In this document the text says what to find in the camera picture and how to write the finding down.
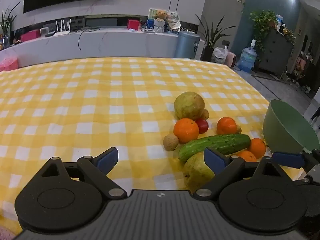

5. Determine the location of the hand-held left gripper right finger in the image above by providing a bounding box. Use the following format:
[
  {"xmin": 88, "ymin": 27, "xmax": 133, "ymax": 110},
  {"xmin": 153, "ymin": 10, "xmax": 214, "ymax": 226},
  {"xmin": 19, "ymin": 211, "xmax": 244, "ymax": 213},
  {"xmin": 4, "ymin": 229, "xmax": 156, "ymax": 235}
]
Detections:
[{"xmin": 193, "ymin": 147, "xmax": 285, "ymax": 198}]

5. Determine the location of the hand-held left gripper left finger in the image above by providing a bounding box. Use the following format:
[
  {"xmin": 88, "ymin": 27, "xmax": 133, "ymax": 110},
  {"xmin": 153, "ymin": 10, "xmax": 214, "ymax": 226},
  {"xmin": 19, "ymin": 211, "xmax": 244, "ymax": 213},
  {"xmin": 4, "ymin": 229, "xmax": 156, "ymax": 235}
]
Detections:
[{"xmin": 40, "ymin": 147, "xmax": 127, "ymax": 197}]

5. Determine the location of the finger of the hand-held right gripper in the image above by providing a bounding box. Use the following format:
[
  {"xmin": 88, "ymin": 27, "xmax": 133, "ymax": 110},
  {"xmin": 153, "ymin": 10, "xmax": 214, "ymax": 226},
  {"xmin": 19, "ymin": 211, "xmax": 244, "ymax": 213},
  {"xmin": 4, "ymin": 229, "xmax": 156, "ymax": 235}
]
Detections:
[{"xmin": 272, "ymin": 151, "xmax": 313, "ymax": 170}]

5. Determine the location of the green cucumber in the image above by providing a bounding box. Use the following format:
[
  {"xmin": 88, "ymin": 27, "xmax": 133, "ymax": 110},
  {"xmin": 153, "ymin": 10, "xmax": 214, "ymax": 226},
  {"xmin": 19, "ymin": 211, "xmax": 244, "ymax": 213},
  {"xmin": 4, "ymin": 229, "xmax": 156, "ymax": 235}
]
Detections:
[{"xmin": 178, "ymin": 134, "xmax": 251, "ymax": 164}]

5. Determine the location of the green pear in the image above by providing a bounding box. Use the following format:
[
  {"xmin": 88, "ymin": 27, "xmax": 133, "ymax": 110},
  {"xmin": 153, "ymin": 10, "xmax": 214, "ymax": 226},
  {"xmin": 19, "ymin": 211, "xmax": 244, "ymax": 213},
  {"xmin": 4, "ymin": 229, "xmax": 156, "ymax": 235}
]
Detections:
[{"xmin": 183, "ymin": 152, "xmax": 215, "ymax": 193}]

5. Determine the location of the green bowl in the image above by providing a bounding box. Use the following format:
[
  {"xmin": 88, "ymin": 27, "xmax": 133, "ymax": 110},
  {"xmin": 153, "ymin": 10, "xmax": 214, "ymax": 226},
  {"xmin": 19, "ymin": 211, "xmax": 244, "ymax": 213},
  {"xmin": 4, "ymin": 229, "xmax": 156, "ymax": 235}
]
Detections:
[{"xmin": 262, "ymin": 99, "xmax": 320, "ymax": 153}]

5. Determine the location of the large orange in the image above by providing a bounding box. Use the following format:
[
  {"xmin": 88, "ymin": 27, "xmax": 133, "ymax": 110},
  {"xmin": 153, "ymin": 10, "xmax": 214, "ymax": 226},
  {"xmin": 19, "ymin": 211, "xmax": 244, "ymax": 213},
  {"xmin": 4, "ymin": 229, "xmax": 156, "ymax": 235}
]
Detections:
[{"xmin": 173, "ymin": 118, "xmax": 200, "ymax": 145}]

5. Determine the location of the small red tomato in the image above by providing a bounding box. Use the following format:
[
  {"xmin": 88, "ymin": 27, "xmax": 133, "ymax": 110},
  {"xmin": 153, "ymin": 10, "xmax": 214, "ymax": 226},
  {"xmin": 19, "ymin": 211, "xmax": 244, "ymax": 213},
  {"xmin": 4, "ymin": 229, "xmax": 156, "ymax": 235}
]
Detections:
[{"xmin": 195, "ymin": 119, "xmax": 209, "ymax": 133}]

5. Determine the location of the yellow checked tablecloth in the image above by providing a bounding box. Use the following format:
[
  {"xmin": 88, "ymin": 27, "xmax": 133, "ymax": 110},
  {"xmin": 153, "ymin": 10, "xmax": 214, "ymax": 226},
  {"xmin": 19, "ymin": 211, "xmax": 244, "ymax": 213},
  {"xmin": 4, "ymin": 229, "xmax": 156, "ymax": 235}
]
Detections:
[{"xmin": 0, "ymin": 57, "xmax": 308, "ymax": 235}]

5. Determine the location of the pink heater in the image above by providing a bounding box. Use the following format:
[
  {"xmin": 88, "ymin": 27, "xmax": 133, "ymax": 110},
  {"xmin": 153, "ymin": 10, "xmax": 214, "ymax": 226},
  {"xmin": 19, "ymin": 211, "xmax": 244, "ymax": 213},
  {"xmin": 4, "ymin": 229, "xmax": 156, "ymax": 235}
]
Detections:
[{"xmin": 224, "ymin": 51, "xmax": 237, "ymax": 68}]

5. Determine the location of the white plastic bag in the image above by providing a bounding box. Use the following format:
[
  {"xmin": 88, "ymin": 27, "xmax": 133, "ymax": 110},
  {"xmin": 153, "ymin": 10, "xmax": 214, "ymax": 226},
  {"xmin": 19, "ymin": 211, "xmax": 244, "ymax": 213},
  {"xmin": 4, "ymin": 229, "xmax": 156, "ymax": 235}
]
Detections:
[{"xmin": 212, "ymin": 46, "xmax": 228, "ymax": 64}]

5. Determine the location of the dark drawer cabinet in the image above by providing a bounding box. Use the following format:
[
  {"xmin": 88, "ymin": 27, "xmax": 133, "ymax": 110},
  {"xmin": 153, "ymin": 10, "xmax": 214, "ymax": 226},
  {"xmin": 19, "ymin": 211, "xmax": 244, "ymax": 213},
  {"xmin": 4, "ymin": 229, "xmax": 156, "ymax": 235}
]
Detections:
[{"xmin": 257, "ymin": 27, "xmax": 293, "ymax": 79}]

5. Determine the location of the blue water bottle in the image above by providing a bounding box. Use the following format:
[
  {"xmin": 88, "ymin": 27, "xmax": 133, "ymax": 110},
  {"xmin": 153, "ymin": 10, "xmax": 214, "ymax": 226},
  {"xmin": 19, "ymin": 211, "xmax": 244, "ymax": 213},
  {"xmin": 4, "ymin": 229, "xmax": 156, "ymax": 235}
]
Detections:
[{"xmin": 240, "ymin": 39, "xmax": 258, "ymax": 73}]

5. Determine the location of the grey television counter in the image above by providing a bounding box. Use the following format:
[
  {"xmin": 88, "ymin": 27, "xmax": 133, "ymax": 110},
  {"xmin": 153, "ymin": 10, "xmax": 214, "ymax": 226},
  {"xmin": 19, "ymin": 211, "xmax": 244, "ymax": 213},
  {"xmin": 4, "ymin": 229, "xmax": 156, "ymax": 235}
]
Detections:
[{"xmin": 0, "ymin": 27, "xmax": 200, "ymax": 68}]

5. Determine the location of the blue trash can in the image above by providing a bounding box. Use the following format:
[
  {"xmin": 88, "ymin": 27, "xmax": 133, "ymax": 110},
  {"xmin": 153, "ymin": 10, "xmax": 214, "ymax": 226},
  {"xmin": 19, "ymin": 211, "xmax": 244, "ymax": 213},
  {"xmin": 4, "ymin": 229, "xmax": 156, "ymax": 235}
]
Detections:
[{"xmin": 174, "ymin": 31, "xmax": 200, "ymax": 60}]

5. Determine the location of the potted long-leaf plant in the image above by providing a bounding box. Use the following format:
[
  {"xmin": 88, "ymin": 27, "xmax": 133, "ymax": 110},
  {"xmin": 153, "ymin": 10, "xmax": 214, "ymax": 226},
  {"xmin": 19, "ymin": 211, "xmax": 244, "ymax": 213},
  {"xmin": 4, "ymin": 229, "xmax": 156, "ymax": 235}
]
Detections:
[{"xmin": 195, "ymin": 14, "xmax": 237, "ymax": 62}]

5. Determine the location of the white router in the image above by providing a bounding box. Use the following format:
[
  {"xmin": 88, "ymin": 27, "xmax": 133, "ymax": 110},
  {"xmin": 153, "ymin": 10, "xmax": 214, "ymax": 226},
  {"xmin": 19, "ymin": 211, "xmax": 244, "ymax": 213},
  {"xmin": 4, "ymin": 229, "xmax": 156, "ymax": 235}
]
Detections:
[{"xmin": 54, "ymin": 19, "xmax": 72, "ymax": 36}]

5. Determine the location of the red box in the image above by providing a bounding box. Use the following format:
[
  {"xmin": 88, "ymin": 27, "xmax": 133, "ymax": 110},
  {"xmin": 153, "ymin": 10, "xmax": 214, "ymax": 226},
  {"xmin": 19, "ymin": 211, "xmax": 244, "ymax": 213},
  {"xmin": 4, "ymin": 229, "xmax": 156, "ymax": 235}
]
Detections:
[{"xmin": 127, "ymin": 19, "xmax": 142, "ymax": 30}]

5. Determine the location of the group of bottles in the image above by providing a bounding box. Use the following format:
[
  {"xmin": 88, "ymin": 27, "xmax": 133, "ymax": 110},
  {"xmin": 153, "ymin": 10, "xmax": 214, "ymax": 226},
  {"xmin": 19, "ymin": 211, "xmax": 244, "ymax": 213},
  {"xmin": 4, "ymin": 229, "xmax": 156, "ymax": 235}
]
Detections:
[{"xmin": 275, "ymin": 14, "xmax": 285, "ymax": 33}]

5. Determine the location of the pink bag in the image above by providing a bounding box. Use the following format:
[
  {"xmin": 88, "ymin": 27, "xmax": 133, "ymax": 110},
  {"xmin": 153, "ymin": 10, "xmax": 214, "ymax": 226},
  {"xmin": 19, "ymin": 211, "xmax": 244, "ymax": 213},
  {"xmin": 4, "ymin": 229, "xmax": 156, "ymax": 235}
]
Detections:
[{"xmin": 0, "ymin": 57, "xmax": 18, "ymax": 72}]

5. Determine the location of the green ivy plant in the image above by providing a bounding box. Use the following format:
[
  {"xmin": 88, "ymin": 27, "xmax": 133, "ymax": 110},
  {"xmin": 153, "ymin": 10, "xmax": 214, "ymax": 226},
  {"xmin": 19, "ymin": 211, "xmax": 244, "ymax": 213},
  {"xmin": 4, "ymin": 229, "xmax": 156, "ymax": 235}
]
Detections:
[{"xmin": 250, "ymin": 10, "xmax": 277, "ymax": 53}]

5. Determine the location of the pink box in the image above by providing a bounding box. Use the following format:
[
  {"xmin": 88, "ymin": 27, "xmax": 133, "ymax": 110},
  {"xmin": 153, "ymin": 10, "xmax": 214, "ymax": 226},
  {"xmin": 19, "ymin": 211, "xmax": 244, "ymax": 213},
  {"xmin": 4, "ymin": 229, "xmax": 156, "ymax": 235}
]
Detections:
[{"xmin": 20, "ymin": 29, "xmax": 40, "ymax": 42}]

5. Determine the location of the brown teddy bear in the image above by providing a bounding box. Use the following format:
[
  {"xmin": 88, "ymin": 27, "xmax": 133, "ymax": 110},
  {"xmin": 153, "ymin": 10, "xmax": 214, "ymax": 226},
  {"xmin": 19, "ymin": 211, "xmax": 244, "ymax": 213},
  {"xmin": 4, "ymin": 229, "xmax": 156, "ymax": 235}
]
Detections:
[{"xmin": 153, "ymin": 10, "xmax": 167, "ymax": 22}]

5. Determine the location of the thin-leaf potted plant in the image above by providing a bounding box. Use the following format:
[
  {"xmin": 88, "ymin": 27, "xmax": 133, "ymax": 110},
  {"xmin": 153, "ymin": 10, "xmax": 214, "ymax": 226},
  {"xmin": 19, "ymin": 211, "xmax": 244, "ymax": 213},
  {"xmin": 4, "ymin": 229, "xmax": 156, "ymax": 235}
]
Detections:
[{"xmin": 0, "ymin": 2, "xmax": 20, "ymax": 40}]

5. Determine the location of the black cable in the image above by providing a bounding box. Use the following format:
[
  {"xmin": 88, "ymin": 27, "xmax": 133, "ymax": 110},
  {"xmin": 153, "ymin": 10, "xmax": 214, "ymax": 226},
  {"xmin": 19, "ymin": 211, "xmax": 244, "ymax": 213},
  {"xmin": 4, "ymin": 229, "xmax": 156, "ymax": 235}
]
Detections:
[{"xmin": 78, "ymin": 27, "xmax": 100, "ymax": 51}]

